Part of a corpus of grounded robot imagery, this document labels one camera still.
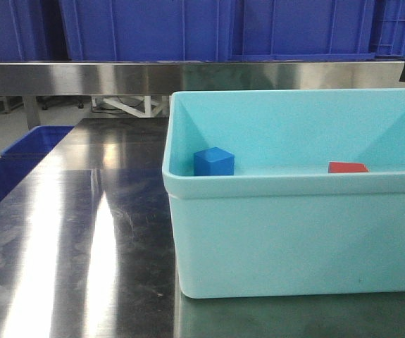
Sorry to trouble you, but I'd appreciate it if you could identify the blue crate upper left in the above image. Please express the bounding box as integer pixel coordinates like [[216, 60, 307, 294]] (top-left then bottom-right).
[[0, 1, 68, 62]]

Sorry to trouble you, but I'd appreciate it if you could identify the red cube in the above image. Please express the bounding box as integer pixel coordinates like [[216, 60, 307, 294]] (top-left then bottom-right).
[[328, 161, 368, 173]]

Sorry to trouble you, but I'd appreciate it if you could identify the light blue plastic tub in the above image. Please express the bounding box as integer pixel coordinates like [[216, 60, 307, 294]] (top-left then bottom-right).
[[162, 89, 405, 299]]

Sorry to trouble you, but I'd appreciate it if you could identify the blue cube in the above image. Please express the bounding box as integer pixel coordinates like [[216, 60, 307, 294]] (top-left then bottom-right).
[[193, 147, 235, 176]]

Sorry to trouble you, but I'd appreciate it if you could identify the blue crate upper right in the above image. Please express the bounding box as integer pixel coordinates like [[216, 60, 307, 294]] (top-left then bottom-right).
[[370, 1, 405, 58]]

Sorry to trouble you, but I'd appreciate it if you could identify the white frame in background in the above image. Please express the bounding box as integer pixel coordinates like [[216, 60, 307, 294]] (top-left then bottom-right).
[[91, 95, 170, 118]]

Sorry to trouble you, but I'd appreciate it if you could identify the large blue crate centre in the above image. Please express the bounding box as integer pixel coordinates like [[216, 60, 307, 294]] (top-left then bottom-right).
[[60, 1, 375, 62]]

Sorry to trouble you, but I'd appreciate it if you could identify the steel upper shelf rail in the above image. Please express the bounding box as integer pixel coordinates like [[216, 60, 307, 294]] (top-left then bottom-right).
[[0, 60, 405, 96]]

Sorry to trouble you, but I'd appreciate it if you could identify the steel shelf leg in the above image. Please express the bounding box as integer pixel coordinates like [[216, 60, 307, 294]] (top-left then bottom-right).
[[23, 96, 41, 130]]

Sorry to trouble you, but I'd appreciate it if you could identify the blue bin lower left far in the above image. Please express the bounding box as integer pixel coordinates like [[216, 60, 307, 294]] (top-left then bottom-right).
[[0, 125, 74, 158]]

